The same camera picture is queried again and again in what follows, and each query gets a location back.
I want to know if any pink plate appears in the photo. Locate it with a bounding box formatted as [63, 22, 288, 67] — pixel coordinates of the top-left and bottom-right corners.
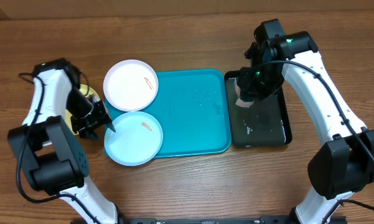
[103, 59, 159, 111]

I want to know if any teal plastic tray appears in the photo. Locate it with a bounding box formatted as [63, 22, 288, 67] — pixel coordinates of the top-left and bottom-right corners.
[143, 68, 231, 159]

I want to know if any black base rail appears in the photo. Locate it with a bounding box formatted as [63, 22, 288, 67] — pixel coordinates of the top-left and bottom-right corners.
[71, 215, 349, 224]

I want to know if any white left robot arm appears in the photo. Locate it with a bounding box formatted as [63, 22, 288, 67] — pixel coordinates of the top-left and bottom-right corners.
[7, 58, 128, 223]

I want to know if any black plastic tray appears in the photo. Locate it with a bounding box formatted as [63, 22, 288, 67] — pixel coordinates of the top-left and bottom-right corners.
[224, 71, 292, 148]

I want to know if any light blue plate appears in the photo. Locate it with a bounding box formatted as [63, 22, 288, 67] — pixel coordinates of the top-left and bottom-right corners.
[104, 111, 164, 166]

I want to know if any teal sponge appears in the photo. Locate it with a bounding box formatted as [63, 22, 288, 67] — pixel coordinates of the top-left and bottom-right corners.
[234, 78, 255, 108]

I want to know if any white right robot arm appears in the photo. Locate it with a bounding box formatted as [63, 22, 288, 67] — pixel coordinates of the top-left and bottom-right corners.
[234, 19, 374, 223]

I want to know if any yellow-green plate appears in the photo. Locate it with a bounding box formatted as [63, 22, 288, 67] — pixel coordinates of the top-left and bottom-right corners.
[65, 84, 100, 135]

